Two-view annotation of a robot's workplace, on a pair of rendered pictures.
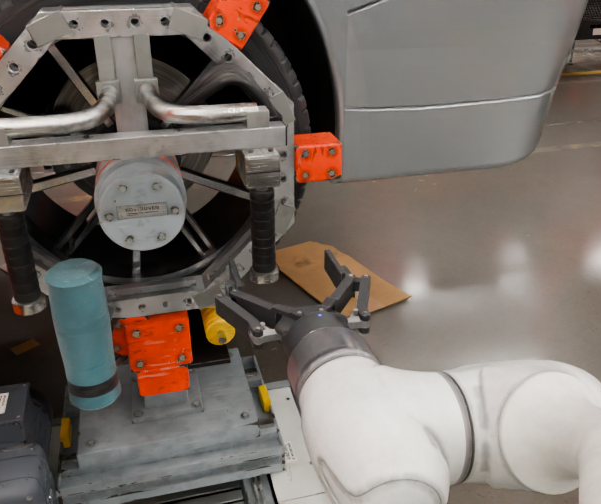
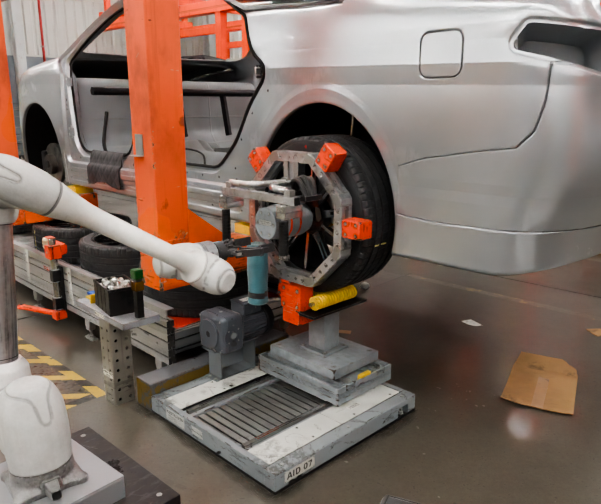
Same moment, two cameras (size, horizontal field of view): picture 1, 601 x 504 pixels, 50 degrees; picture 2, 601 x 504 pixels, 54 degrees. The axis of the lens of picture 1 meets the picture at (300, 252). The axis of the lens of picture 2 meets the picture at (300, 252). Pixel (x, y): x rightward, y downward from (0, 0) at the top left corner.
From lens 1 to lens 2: 1.82 m
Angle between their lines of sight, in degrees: 57
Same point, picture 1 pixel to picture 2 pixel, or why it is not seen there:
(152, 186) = (268, 214)
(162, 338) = (291, 294)
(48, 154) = (237, 192)
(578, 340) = not seen: outside the picture
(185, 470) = (299, 375)
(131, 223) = (262, 226)
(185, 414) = (317, 354)
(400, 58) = (423, 192)
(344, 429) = not seen: hidden behind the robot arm
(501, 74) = (480, 212)
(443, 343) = (542, 442)
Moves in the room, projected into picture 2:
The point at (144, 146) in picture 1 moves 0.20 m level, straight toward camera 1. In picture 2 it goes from (258, 195) to (215, 201)
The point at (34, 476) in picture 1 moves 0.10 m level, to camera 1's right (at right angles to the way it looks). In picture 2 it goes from (226, 318) to (235, 325)
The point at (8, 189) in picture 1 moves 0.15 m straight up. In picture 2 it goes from (223, 200) to (222, 162)
